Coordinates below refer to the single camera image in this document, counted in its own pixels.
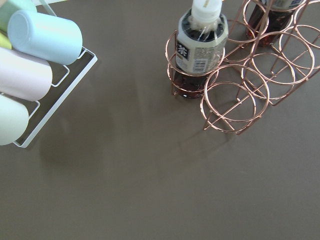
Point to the copper wire bottle rack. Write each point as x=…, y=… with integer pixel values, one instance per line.
x=256, y=69

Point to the tea bottle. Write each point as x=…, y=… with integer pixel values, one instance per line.
x=278, y=17
x=201, y=38

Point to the cup rack with pastel cups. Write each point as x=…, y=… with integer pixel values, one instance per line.
x=42, y=59

